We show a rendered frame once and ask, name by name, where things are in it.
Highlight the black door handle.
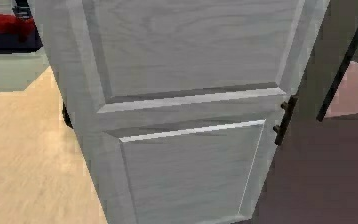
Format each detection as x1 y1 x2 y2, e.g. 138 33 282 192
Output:
61 101 74 130

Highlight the dark bar door handle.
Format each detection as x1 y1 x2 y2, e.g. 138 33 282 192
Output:
272 95 299 147

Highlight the pale grey panelled room door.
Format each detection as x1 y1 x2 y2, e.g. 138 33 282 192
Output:
28 0 331 224

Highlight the red and dark bed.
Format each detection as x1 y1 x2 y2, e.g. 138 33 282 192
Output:
0 0 44 55

